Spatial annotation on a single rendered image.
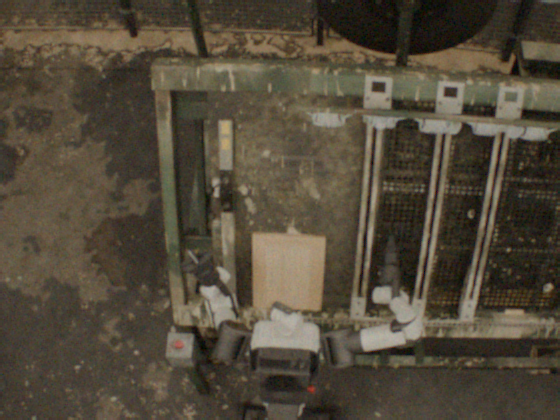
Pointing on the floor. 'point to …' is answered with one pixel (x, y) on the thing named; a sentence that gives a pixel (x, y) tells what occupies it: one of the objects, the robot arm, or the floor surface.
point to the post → (198, 379)
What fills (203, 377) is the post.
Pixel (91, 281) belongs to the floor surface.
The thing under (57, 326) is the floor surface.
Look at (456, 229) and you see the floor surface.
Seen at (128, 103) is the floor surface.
